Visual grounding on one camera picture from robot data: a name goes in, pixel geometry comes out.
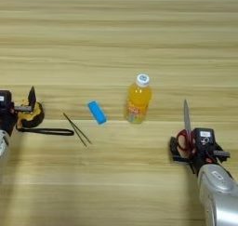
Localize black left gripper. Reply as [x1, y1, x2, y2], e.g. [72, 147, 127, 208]
[0, 86, 38, 137]

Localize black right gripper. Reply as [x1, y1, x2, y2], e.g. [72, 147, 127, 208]
[169, 136, 231, 176]

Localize yellow black tape measure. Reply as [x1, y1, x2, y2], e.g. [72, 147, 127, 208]
[15, 100, 75, 137]

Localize red handled scissors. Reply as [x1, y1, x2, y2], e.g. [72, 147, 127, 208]
[176, 99, 195, 153]

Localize orange juice bottle white cap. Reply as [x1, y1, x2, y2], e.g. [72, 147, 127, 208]
[124, 73, 153, 125]

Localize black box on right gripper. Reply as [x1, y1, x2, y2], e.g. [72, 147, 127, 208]
[192, 127, 216, 148]

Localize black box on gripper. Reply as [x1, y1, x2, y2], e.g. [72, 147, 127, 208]
[0, 89, 13, 113]
[192, 127, 216, 148]

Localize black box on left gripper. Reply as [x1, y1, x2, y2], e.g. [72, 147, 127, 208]
[0, 89, 13, 113]

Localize black tweezers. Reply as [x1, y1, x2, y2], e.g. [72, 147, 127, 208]
[62, 112, 93, 148]

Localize blue rectangular eraser block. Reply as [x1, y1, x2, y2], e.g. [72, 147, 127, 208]
[86, 100, 108, 126]

